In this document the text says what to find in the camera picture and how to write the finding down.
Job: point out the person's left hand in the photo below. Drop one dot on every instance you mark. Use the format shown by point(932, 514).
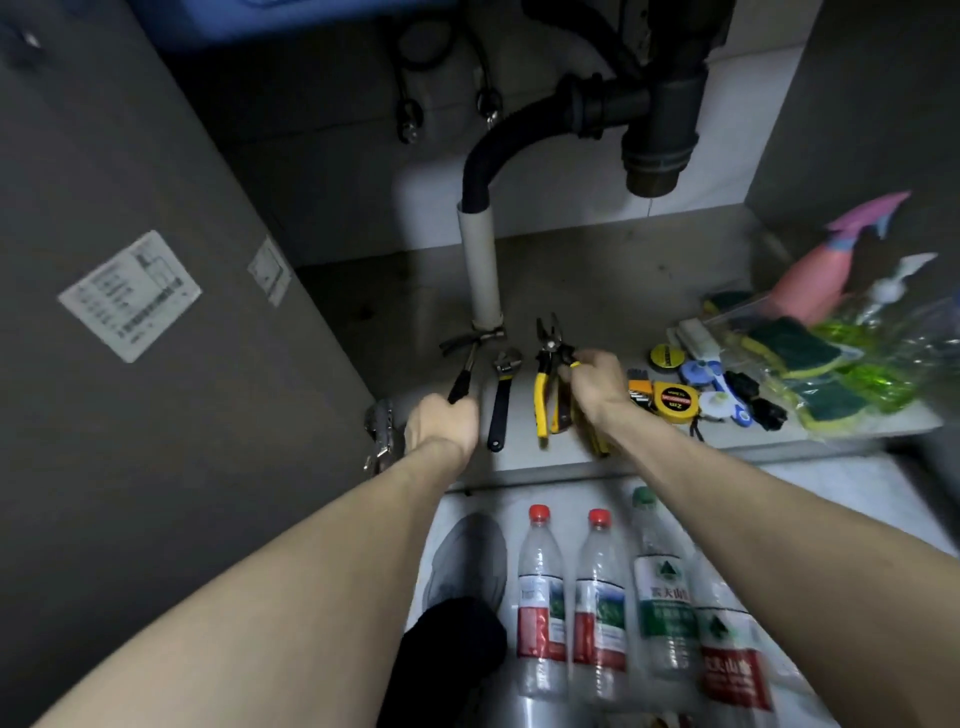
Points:
point(441, 426)

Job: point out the person's right hand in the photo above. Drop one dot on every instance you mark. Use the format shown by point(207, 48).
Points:
point(600, 386)

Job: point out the person's left fingers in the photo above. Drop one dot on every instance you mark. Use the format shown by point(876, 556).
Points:
point(465, 409)

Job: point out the person's right fingers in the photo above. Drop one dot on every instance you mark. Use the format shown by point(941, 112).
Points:
point(576, 367)

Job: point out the person's left forearm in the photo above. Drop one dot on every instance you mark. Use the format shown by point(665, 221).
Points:
point(300, 600)

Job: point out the person's right forearm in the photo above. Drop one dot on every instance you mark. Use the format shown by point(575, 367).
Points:
point(787, 555)

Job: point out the large yellow black pliers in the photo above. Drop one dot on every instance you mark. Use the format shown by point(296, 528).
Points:
point(543, 390)

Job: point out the small orange black tool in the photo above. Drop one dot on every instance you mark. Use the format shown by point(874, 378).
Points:
point(640, 390)

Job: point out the metal door hinge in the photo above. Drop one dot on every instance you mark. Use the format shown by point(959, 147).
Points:
point(381, 435)

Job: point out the black yellow tape roll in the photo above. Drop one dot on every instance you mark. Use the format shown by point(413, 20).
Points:
point(667, 357)

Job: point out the yellow tape measure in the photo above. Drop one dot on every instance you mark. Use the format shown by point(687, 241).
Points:
point(675, 403)

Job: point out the white scrubbing brush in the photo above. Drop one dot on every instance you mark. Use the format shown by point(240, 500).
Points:
point(697, 337)

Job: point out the white plastic pipe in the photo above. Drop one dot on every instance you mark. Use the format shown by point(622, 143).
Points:
point(481, 262)

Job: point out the white blue plastic tool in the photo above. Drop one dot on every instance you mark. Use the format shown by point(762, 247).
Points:
point(721, 390)

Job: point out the grey shoe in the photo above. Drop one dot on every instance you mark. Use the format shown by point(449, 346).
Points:
point(466, 559)

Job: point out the green yellow sponge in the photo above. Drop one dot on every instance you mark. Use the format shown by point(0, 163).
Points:
point(727, 301)
point(829, 405)
point(791, 346)

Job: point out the black plastic fitting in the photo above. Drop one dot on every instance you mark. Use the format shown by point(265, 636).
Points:
point(759, 405)

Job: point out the red cap water bottle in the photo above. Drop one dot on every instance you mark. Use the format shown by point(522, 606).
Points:
point(599, 607)
point(541, 600)

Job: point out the small white paper sticker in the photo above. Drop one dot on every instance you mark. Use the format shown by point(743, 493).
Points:
point(269, 271)

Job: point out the green cap water bottle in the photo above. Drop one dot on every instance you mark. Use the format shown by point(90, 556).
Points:
point(664, 600)

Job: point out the pink spray bottle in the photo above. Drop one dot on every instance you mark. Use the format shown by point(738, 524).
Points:
point(814, 281)

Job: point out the black trouser leg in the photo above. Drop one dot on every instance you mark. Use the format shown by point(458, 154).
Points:
point(442, 664)

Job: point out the dark grey drain trap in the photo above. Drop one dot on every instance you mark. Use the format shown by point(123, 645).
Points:
point(664, 120)

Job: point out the green liquid pump bottle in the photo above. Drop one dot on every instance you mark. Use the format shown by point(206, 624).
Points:
point(874, 360)

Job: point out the red label water bottle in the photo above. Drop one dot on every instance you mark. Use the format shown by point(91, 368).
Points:
point(731, 660)

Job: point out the clear plastic bag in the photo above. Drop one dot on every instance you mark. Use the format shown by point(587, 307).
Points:
point(915, 352)

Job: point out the large white paper sticker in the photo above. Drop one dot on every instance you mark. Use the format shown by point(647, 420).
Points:
point(129, 296)

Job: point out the grey cabinet door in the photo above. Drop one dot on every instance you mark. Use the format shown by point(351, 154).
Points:
point(112, 450)

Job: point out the blue basin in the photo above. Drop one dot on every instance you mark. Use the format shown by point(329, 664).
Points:
point(285, 16)

